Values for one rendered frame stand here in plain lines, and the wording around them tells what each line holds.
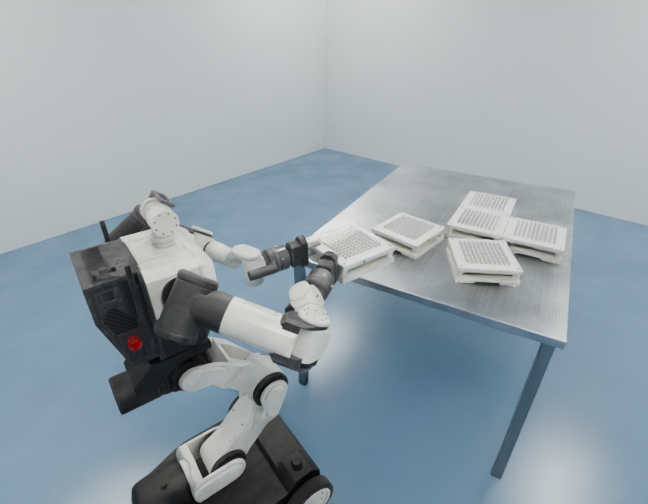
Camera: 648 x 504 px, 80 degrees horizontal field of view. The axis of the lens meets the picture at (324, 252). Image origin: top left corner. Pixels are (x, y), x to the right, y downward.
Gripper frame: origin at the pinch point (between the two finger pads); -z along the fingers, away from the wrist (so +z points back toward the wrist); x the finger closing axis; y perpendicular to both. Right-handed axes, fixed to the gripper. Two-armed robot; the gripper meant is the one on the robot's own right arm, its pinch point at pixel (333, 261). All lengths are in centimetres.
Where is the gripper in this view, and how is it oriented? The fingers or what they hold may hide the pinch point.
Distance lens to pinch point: 134.4
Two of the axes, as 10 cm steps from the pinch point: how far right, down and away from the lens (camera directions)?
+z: -3.6, 5.0, -7.9
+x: 0.2, 8.5, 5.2
